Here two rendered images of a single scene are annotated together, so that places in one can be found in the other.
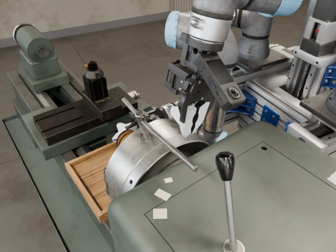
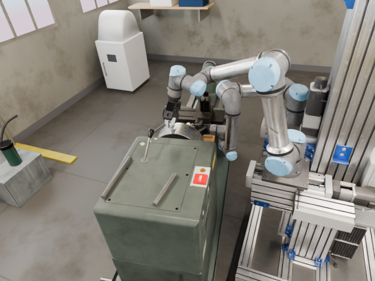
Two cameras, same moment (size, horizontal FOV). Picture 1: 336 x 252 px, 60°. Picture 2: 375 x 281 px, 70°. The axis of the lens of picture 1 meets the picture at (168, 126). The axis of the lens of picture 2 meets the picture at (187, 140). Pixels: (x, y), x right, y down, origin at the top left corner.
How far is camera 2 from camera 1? 1.21 m
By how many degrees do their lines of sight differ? 41
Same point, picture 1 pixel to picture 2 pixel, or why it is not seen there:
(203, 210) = (152, 149)
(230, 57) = (230, 110)
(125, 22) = not seen: hidden behind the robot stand
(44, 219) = not seen: hidden behind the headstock
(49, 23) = not seen: hidden behind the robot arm
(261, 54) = (290, 121)
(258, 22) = (290, 101)
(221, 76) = (169, 108)
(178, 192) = (153, 143)
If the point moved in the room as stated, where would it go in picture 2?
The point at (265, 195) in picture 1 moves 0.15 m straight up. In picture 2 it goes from (171, 157) to (168, 134)
